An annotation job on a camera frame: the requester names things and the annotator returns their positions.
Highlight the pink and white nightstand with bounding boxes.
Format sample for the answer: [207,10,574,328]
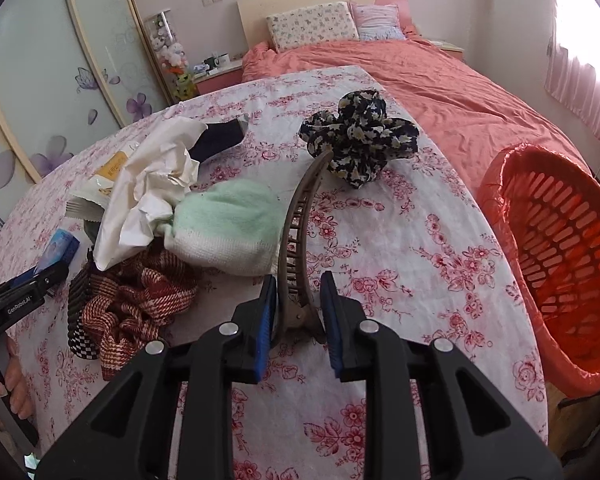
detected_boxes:
[192,57,246,98]

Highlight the red plaid scrunchie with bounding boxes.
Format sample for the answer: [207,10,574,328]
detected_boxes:
[80,249,201,381]

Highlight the salmon bed blanket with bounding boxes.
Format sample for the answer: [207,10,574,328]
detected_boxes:
[241,35,593,241]

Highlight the crumpled white paper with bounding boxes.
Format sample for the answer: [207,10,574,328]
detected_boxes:
[94,116,208,271]

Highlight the floral pillow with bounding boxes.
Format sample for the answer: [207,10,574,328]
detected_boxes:
[266,1,361,53]

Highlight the brown hair clip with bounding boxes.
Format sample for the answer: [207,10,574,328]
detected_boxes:
[275,150,336,346]

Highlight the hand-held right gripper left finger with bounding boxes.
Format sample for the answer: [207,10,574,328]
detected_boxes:
[35,275,281,480]

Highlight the flower print wardrobe doors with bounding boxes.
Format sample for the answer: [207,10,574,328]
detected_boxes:
[0,0,176,281]

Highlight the dark floral scrunchie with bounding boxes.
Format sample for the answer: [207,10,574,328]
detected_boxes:
[299,89,421,191]

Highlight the dark navy sock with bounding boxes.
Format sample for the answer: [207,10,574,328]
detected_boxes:
[190,117,251,161]

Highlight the pink striped pillow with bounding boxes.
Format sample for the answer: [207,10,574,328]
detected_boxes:
[350,2,406,42]

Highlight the mint green sock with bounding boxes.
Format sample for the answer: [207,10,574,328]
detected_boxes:
[162,180,282,277]

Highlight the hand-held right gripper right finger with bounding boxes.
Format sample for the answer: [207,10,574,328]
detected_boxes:
[320,270,563,480]

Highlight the person's left hand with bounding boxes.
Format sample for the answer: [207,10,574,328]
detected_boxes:
[0,335,35,431]

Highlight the black white checkered scrunchie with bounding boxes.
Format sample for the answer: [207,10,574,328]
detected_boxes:
[66,267,103,361]

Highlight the beige and pink headboard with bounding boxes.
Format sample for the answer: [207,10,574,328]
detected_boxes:
[236,0,413,53]

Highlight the red plastic basket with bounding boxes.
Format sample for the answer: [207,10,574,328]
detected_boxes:
[477,142,600,400]

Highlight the stuffed toys pile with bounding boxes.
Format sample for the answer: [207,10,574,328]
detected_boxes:
[144,8,197,103]

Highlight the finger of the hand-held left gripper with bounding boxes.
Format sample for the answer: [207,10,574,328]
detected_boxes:
[0,262,72,303]

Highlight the navy blue sock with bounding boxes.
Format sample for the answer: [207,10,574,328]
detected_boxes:
[34,229,81,273]

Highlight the pink curtain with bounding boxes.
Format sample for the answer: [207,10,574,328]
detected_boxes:
[545,0,600,146]

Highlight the yellow and white wrapper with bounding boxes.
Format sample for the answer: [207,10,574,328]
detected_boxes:
[66,142,141,223]

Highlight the pale wooden nightstand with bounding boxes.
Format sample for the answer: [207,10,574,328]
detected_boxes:
[425,37,466,63]

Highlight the pink floral tablecloth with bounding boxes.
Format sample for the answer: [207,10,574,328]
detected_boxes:
[0,65,551,480]

